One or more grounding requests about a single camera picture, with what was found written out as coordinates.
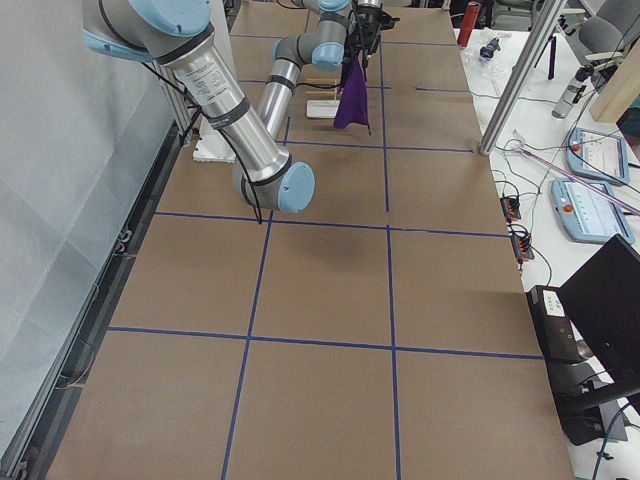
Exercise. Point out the black tripod stand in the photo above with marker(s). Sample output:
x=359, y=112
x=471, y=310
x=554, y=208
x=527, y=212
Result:
x=552, y=57

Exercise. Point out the black laptop on stand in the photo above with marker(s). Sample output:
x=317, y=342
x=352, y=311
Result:
x=588, y=332

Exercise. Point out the aluminium frame post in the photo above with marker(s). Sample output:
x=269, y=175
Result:
x=541, y=30

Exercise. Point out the lower wooden rack rod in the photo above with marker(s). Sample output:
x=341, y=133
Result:
x=323, y=94

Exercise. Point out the upper wooden rack rod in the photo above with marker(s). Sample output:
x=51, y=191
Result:
x=323, y=82

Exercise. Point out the purple microfiber towel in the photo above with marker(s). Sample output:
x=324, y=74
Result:
x=353, y=104

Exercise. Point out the wooden board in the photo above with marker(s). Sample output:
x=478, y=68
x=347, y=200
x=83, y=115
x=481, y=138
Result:
x=621, y=90

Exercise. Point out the far orange connector block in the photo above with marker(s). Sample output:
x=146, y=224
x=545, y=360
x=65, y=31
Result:
x=510, y=204

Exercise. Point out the far teach pendant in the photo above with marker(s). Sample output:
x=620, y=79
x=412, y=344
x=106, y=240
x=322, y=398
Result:
x=598, y=156

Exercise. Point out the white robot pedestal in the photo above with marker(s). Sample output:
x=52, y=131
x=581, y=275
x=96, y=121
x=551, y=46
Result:
x=211, y=147

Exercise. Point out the white towel rack base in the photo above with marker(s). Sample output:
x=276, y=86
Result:
x=322, y=109

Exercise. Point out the red cylinder bottle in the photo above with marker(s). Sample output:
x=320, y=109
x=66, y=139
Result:
x=468, y=23

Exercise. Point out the grey office chair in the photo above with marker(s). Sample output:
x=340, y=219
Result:
x=606, y=37

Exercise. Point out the teach pendant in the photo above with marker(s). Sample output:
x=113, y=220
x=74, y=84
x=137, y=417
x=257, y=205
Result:
x=586, y=215
x=598, y=156

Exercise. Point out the near orange connector block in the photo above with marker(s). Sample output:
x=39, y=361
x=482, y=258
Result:
x=521, y=241

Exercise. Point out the near teach pendant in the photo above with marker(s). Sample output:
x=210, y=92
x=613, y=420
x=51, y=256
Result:
x=586, y=215

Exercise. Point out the clear water bottle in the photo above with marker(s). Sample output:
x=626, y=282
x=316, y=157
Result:
x=573, y=92

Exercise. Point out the wooden rack rod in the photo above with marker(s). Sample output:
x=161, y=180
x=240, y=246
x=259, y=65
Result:
x=323, y=82
x=323, y=94

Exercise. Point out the orange connector block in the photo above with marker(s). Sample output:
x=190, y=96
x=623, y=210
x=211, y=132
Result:
x=521, y=241
x=510, y=204

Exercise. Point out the pink grabber stick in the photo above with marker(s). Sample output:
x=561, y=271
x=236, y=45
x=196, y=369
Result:
x=521, y=149

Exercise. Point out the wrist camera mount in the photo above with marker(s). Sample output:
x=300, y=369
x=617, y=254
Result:
x=387, y=22

